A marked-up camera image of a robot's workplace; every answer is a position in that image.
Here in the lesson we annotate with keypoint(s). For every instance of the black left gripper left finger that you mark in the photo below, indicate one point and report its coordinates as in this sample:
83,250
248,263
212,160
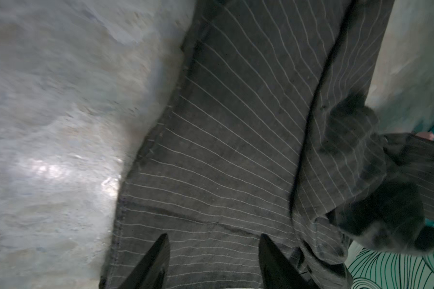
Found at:
151,272

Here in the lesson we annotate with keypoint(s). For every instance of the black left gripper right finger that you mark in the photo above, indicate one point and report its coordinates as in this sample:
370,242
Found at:
277,272

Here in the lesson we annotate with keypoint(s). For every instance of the dark grey pinstriped shirt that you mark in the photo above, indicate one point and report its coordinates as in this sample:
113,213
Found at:
267,132

